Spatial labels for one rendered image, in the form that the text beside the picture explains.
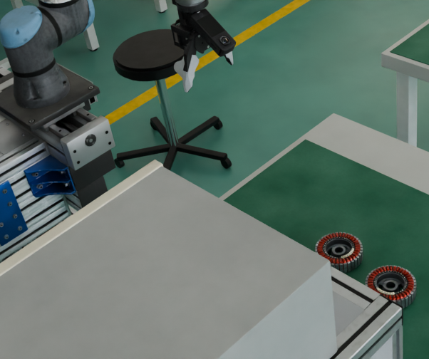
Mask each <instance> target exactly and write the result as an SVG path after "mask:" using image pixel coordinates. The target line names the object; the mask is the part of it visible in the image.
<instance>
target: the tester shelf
mask: <svg viewBox="0 0 429 359"><path fill-rule="evenodd" d="M331 282H332V291H333V300H334V318H335V327H336V344H337V352H336V353H335V354H334V355H333V356H332V357H331V358H330V359H369V358H370V357H371V356H372V355H373V354H374V353H375V352H376V351H377V350H378V349H379V348H380V347H381V346H382V345H383V344H384V343H385V342H386V341H387V340H388V339H389V338H390V337H391V336H392V335H393V334H394V333H395V332H396V331H397V330H398V329H399V328H400V327H401V326H402V325H403V307H402V306H401V305H399V304H398V303H396V302H394V301H392V300H390V299H389V298H387V297H385V296H384V295H382V294H379V293H378V292H376V291H374V290H372V289H371V288H369V287H367V286H365V285H363V284H362V283H360V282H358V281H357V280H355V279H353V278H351V277H350V276H347V275H346V274H344V273H342V272H340V271H339V270H337V269H335V268H334V267H332V266H331Z"/></svg>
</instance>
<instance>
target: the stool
mask: <svg viewBox="0 0 429 359"><path fill-rule="evenodd" d="M183 56H184V50H183V49H181V48H180V47H178V46H175V44H174V40H173V36H172V30H171V29H158V30H151V31H146V32H142V33H139V34H137V35H134V36H132V37H130V38H129V39H127V40H126V41H124V42H122V43H121V44H120V45H119V47H118V48H117V49H116V50H115V52H114V54H113V62H114V66H115V70H116V71H117V72H118V74H120V75H121V76H122V77H124V78H128V79H131V80H136V81H153V80H154V81H155V84H156V88H157V94H158V97H159V101H160V107H161V110H162V116H163V119H164V122H165V126H164V125H163V124H162V123H161V122H160V120H159V119H158V118H157V117H153V118H151V119H150V125H151V127H152V128H153V129H154V130H157V131H158V132H159V133H160V134H161V136H162V137H163V138H164V140H165V141H166V143H167V144H164V145H157V146H153V147H146V148H143V149H139V150H131V151H127V152H121V153H117V155H116V156H117V158H115V159H114V162H115V164H116V165H117V167H119V168H121V167H123V166H125V163H124V161H123V160H129V159H133V158H136V157H144V156H148V155H154V154H158V153H163V152H168V153H167V156H166V158H165V161H164V164H163V167H164V168H166V169H168V170H169V171H170V170H171V167H172V164H173V162H174V159H175V156H176V154H177V151H179V152H185V153H188V154H192V155H198V156H201V157H207V158H211V159H214V160H220V162H221V164H222V166H223V167H224V168H226V169H227V168H229V167H231V166H232V163H231V161H230V159H229V158H228V157H227V153H224V152H218V151H214V150H208V149H205V148H201V147H195V146H191V145H186V144H187V143H188V142H189V141H191V140H193V139H194V138H196V137H197V136H198V135H200V134H202V133H203V132H204V131H206V130H208V129H209V128H211V127H212V126H214V128H215V129H217V130H219V129H220V128H222V126H223V125H222V122H221V120H220V119H219V118H218V117H217V116H213V117H211V118H210V119H209V120H207V121H205V122H204V123H202V124H201V125H199V126H197V127H196V128H195V129H193V130H191V131H190V132H188V133H187V134H186V135H183V136H182V137H181V138H179V139H178V137H177V131H176V128H175V122H174V118H173V114H172V108H171V105H170V99H169V95H168V92H167V86H166V82H165V78H168V77H170V76H173V75H175V74H177V72H176V71H175V69H174V64H175V62H177V61H181V60H182V59H183Z"/></svg>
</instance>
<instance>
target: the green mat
mask: <svg viewBox="0 0 429 359"><path fill-rule="evenodd" d="M223 201H225V202H226V203H228V204H231V205H232V206H233V207H236V208H238V209H239V210H241V211H243V212H244V213H246V214H248V215H249V216H251V217H254V218H255V219H257V220H259V221H260V222H262V223H264V224H266V225H267V226H269V227H271V228H272V229H275V230H277V231H278V232H280V233H282V234H283V235H285V236H287V237H289V238H290V239H293V240H294V241H296V242H298V243H300V244H301V245H303V246H305V247H306V248H308V249H310V250H312V251H314V252H315V246H316V244H317V241H318V240H319V239H321V238H322V237H324V236H325V235H327V234H331V233H335V232H338V233H339V232H342V233H343V232H345V233H346V234H347V233H349V234H352V235H354V236H356V238H358V240H360V241H361V243H362V246H363V260H362V261H361V263H360V265H359V266H358V267H357V268H356V269H355V268H354V270H351V271H350V272H348V271H347V272H346V273H344V274H346V275H347V276H350V277H351V278H353V279H355V280H357V281H358V282H360V283H362V284H363V285H365V282H366V277H367V275H368V274H369V273H370V272H371V271H372V270H374V269H377V268H378V267H382V266H385V267H386V266H387V265H388V266H390V265H393V267H394V266H397V267H398V266H400V267H401V268H404V269H405V270H406V269H407V270H408V271H409V272H411V274H412V275H413V277H415V280H416V297H415V299H414V300H413V302H412V303H411V304H410V305H408V306H407V307H405V308H404V309H403V359H429V194H426V193H424V192H421V191H420V190H418V189H415V188H413V187H411V186H408V185H406V184H404V183H402V182H399V181H398V180H396V179H393V178H391V177H389V176H386V175H384V174H382V173H380V172H377V171H375V170H372V169H371V168H369V167H366V166H364V165H362V164H360V163H357V162H355V161H353V160H350V159H348V158H347V157H344V156H342V155H340V154H337V153H335V152H333V151H331V150H328V149H326V148H325V147H322V146H320V145H317V144H315V143H313V142H311V141H308V140H304V141H303V142H301V143H300V144H298V145H297V146H296V147H294V148H293V149H292V150H290V151H289V152H287V153H286V154H285V155H284V156H282V157H281V158H279V159H278V160H277V161H276V162H274V163H273V164H272V165H270V166H269V167H268V168H266V169H265V170H264V171H262V172H261V173H259V174H258V175H257V176H256V177H254V178H253V179H251V180H250V181H248V183H246V184H245V185H243V186H242V187H240V188H239V189H238V190H237V191H236V192H234V193H233V194H231V195H230V196H228V198H226V199H225V200H223Z"/></svg>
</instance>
